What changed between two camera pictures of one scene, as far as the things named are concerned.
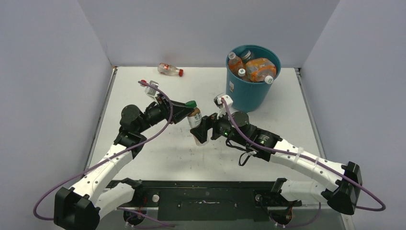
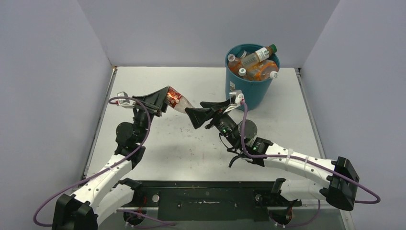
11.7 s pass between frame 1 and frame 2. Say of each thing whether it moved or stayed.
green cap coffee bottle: moved
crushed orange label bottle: stayed
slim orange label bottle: stayed
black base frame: stayed
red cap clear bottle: moved
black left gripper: moved
